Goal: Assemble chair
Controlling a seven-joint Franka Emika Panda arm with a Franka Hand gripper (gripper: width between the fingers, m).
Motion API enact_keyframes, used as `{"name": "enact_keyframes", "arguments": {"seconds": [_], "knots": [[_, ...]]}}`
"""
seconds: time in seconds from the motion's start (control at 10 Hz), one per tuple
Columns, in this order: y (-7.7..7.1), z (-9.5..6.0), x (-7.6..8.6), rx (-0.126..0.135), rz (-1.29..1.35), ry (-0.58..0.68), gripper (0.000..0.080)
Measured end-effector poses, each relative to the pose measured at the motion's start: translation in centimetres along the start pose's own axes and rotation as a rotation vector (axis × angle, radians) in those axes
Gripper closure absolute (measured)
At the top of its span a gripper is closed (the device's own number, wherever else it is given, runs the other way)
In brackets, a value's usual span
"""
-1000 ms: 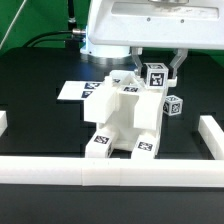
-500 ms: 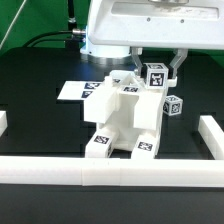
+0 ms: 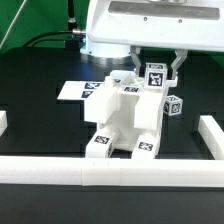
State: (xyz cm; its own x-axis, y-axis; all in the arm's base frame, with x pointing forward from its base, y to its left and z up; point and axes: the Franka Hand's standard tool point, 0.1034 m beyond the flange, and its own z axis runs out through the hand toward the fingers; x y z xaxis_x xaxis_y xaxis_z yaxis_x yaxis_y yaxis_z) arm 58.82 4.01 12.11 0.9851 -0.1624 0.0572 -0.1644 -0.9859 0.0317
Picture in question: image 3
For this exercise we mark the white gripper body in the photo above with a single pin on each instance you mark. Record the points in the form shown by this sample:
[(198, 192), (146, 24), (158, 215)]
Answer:
[(174, 24)]

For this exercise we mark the white chair seat part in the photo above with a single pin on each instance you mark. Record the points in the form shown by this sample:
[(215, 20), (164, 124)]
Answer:
[(128, 134)]

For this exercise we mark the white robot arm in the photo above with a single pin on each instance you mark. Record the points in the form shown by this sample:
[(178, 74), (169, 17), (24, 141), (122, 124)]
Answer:
[(103, 51)]

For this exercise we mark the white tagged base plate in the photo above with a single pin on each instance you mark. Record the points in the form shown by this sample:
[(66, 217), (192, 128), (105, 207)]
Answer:
[(77, 90)]

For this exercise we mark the white chair back frame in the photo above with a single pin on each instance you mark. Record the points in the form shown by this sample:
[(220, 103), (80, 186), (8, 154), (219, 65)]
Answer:
[(122, 97)]

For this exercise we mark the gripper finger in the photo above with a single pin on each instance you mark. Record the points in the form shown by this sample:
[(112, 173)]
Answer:
[(181, 55), (136, 61)]

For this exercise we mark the black vertical post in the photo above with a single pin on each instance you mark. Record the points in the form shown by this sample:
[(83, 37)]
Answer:
[(71, 13)]

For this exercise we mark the white right fence bar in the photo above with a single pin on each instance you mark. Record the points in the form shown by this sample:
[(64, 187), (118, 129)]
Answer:
[(212, 135)]

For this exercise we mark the white fence bar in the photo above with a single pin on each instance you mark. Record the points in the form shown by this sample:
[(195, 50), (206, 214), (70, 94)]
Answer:
[(111, 172), (212, 135), (3, 122)]

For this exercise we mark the white front fence bar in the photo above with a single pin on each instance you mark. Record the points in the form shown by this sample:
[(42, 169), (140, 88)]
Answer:
[(111, 172)]

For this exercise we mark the white left fence bar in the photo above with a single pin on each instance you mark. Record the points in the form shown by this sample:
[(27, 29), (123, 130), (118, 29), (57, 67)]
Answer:
[(3, 122)]

